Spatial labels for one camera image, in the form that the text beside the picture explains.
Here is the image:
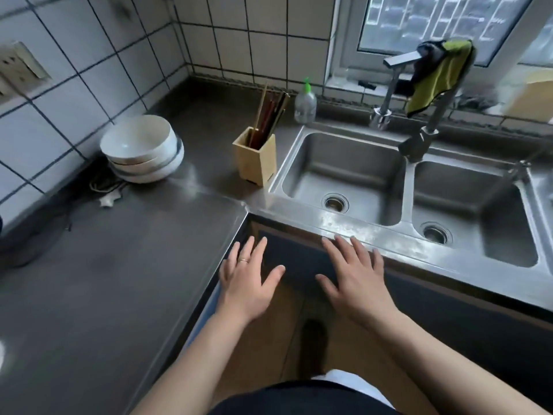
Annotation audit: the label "dark grey cloth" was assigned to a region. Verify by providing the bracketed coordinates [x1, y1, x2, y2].
[410, 40, 448, 83]

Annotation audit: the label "white framed window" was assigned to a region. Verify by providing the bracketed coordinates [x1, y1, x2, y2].
[330, 0, 553, 89]

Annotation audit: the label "person's right hand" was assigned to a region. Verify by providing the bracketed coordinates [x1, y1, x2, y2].
[315, 234, 401, 328]

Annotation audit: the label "beige block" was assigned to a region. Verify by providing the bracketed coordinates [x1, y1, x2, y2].
[503, 69, 553, 123]

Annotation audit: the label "white wall socket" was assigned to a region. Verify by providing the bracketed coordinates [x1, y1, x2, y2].
[0, 41, 52, 104]

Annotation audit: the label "white cable with star plug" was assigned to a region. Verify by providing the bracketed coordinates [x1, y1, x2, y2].
[89, 168, 130, 209]

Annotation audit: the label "clear soap bottle green cap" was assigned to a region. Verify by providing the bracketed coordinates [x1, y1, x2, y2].
[294, 78, 317, 124]

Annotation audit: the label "yellow-green cleaning cloth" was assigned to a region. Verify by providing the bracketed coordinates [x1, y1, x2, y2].
[405, 39, 476, 118]

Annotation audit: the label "large white bowl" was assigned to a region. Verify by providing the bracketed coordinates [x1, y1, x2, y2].
[100, 115, 178, 165]

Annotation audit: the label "round sink drain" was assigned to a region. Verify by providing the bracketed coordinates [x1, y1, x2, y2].
[419, 222, 453, 246]
[322, 193, 350, 213]

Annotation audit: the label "dark blue cabinet front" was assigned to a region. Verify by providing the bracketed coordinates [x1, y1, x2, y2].
[248, 220, 553, 411]

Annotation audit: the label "small metal tap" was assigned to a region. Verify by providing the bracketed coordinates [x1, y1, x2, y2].
[507, 160, 532, 182]

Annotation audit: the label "person's left forearm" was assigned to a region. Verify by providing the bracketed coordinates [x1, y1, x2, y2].
[130, 308, 256, 415]

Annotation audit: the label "black shorts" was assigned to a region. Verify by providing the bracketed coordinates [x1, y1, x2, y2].
[207, 380, 402, 415]

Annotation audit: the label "black shoe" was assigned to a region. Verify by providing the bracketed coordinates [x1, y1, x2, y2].
[298, 319, 329, 381]

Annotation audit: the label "bunch of chopsticks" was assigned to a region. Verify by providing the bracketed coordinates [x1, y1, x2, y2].
[247, 84, 291, 150]

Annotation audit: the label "white bowl with dark rim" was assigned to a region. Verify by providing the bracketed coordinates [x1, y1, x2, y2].
[108, 136, 182, 174]
[112, 140, 185, 184]

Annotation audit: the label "person's right forearm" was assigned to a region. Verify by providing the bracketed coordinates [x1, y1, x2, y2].
[361, 309, 541, 415]

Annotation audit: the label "stainless steel double sink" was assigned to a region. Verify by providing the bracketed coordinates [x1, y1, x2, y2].
[269, 121, 553, 312]

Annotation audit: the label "wooden chopstick holder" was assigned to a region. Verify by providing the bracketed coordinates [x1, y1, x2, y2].
[232, 126, 277, 187]

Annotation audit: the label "person's left hand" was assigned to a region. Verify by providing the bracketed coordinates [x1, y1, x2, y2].
[216, 236, 286, 323]

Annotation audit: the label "chrome kitchen faucet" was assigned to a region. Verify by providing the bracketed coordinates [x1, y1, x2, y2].
[369, 49, 459, 164]

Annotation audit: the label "white shirt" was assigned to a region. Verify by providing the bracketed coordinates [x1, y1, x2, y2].
[311, 369, 396, 409]

